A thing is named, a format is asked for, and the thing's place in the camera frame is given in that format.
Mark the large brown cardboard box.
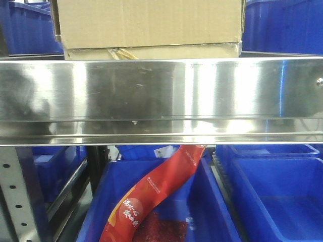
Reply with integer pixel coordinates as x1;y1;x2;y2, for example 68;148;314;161
50;1;246;61

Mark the stainless steel shelf beam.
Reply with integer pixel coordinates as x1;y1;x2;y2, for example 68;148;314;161
1;56;322;146

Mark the perforated grey shelf upright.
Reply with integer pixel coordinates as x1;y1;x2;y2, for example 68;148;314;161
1;146;53;241

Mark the blue bin lower centre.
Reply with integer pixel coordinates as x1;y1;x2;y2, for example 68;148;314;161
75;157;243;242

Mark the blue bin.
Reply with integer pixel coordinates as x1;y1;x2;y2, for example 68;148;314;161
1;1;64;55
31;146;87;203
75;157;243;242
215;144;322;241
242;1;322;55

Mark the red snack bag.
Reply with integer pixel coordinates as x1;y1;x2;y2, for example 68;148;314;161
99;145;206;241

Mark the blue bin lower left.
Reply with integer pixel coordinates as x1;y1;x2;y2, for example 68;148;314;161
31;146;87;203

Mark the blue bin lower right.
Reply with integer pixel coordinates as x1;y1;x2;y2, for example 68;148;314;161
215;144;322;241

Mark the blue bin upper right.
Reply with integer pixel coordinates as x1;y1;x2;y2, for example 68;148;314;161
242;1;322;55

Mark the blue bin upper left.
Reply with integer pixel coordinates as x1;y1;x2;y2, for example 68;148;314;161
1;1;64;55

